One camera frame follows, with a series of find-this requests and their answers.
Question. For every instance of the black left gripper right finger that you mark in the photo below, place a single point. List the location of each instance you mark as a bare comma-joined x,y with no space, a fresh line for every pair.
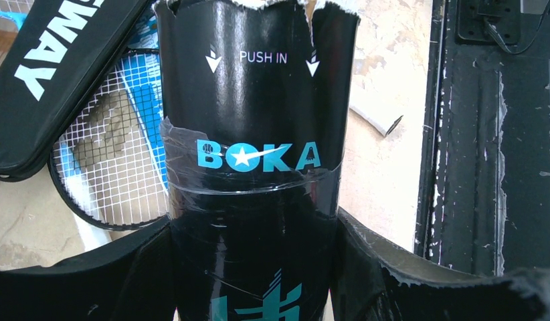
375,279

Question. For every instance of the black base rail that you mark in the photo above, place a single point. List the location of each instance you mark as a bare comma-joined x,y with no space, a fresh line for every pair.
484,193

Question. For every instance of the light blue badminton racket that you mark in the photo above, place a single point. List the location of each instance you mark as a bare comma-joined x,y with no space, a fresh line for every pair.
14,13

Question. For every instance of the black shuttlecock tube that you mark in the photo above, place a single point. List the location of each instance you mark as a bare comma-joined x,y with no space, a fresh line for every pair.
256,101

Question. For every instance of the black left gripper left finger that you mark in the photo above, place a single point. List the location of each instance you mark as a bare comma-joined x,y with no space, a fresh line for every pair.
127,279

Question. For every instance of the black Crossway racket bag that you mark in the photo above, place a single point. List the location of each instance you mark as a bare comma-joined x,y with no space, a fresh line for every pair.
48,71

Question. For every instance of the blue racket bag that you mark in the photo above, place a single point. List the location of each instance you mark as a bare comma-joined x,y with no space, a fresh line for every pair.
117,132

